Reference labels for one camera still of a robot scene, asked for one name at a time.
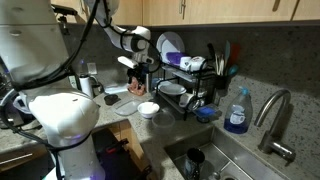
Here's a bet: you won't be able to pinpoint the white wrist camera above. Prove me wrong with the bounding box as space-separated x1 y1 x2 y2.
118 56 138 69

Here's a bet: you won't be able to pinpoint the purple bowl on rack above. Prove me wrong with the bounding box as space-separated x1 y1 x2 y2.
166 52 184 65

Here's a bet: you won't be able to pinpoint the blue sponge in tray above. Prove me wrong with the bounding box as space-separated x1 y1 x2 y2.
194 104 222 123

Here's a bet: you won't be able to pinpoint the large white upright plate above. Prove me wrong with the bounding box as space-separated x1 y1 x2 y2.
156 32 185 63

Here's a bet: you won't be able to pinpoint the black mug in sink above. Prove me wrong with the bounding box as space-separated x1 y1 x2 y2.
184 148 205 180

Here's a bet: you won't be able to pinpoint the white mug rack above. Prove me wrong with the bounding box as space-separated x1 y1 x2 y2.
179 56 191 70
179 93 195 108

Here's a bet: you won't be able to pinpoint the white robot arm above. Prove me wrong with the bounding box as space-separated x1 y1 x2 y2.
0 0 106 180

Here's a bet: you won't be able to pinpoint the clear plastic bowl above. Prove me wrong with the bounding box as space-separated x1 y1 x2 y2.
152 112 175 130

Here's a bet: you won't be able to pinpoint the blue dish soap bottle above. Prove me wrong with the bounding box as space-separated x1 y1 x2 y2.
224 87 253 134

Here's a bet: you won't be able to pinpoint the white ceramic bowl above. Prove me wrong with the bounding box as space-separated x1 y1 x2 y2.
138 102 160 119

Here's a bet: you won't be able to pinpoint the white red-patterned mug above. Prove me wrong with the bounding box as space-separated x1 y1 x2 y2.
189 56 207 72

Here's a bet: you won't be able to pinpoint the white mug lower rack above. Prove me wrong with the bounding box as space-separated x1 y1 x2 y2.
179 93 195 108

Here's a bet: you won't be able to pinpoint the white plates on lower rack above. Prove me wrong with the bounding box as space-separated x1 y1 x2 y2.
159 84 186 96

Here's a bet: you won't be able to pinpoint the black utensil holder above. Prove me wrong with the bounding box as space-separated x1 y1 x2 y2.
214 76 231 90

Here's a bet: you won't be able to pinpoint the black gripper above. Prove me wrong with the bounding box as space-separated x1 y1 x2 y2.
127 63 148 84

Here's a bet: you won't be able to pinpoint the orange plastic bag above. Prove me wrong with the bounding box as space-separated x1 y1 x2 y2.
128 77 145 96

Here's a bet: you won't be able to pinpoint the white mug upper rack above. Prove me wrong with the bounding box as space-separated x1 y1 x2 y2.
179 56 191 70

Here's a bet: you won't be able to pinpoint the stainless steel tumbler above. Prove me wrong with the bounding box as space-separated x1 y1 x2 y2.
79 74 93 97

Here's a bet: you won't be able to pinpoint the black round lid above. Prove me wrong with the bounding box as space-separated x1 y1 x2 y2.
104 94 120 106

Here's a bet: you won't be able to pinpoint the black two-tier dish rack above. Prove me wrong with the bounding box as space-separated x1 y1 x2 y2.
155 59 216 119

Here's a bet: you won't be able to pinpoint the brushed steel faucet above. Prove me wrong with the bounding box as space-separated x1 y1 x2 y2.
254 89 296 165

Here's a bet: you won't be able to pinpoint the stainless steel sink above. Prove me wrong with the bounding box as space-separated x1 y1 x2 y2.
165 128 286 180

